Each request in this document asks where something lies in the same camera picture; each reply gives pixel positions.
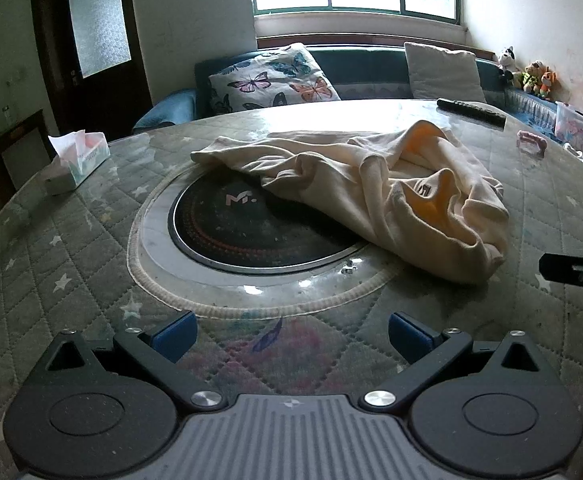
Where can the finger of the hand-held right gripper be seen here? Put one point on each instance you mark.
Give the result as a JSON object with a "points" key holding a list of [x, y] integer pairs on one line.
{"points": [[571, 269]]}

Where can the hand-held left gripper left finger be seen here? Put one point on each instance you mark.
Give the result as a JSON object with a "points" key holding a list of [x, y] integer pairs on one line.
{"points": [[175, 334]]}

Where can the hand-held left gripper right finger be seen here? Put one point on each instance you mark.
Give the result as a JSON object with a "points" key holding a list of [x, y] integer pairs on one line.
{"points": [[409, 335]]}

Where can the cream sweatshirt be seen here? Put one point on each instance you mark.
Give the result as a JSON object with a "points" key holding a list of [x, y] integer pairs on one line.
{"points": [[346, 175]]}

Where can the clear plastic container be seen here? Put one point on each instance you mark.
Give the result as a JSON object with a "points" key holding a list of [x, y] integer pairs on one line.
{"points": [[579, 127]]}

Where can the pink hair clip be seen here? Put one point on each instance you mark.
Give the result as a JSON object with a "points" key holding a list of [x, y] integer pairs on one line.
{"points": [[530, 142]]}

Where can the round black induction cooktop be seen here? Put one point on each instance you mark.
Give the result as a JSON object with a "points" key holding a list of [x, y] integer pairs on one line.
{"points": [[251, 230]]}

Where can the orange plush toy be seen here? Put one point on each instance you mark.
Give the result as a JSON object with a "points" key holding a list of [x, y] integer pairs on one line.
{"points": [[547, 84]]}

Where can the stuffed toys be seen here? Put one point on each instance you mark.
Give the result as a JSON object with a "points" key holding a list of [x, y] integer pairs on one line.
{"points": [[534, 76]]}

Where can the black remote control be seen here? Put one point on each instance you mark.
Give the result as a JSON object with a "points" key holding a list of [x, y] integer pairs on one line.
{"points": [[471, 110]]}

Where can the white tissue box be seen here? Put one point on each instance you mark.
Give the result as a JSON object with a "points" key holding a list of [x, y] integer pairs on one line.
{"points": [[81, 162]]}

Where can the black and white plush toy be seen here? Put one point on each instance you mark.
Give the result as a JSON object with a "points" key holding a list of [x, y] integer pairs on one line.
{"points": [[506, 60]]}

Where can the plain white pillow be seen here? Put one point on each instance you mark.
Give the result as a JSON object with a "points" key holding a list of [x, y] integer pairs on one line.
{"points": [[441, 72]]}

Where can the dark wooden cabinet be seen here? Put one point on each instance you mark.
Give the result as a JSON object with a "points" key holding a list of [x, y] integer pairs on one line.
{"points": [[21, 130]]}

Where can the blue sofa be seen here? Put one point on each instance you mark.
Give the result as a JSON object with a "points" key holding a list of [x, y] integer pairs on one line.
{"points": [[366, 67]]}

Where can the butterfly print pillow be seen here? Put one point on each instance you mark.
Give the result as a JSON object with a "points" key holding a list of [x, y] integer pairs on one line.
{"points": [[271, 80]]}

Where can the dark wooden glass door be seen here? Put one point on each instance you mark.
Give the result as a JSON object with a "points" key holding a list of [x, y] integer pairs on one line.
{"points": [[56, 35]]}

